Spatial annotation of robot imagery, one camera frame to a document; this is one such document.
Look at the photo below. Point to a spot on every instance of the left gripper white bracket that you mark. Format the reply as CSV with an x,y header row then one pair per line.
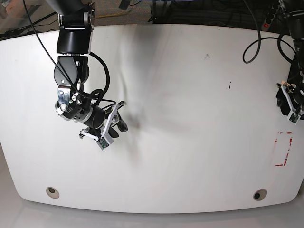
x,y
291,104

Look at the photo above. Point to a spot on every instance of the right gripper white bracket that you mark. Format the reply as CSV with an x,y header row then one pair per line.
x,y
101,123

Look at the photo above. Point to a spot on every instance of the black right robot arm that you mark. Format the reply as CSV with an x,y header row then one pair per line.
x,y
76,25

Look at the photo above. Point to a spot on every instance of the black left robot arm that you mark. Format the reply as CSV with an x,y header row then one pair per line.
x,y
292,91

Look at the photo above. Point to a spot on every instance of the red tape rectangle marking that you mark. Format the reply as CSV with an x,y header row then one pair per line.
x,y
282,148

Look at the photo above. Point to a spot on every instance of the black tripod stand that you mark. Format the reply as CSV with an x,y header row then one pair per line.
x,y
18,31

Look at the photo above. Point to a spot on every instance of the right table cable grommet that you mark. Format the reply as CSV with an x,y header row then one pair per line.
x,y
260,194

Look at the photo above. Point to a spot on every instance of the table cable grommet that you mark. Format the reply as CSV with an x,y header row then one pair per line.
x,y
52,193
260,194

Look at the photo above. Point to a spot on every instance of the left table cable grommet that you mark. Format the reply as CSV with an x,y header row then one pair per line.
x,y
52,193

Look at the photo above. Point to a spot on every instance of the black power strip red switch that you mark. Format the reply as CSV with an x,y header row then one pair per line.
x,y
270,15

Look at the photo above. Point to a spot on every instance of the black metal frame on floor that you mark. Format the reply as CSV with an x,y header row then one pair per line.
x,y
163,11

